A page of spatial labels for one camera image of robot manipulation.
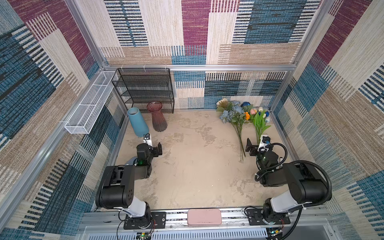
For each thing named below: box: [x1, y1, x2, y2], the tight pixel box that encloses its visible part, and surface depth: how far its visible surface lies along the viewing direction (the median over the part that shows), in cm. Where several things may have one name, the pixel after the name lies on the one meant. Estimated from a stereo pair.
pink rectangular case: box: [187, 208, 222, 226], surface depth 76 cm
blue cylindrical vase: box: [127, 107, 149, 137], surface depth 97 cm
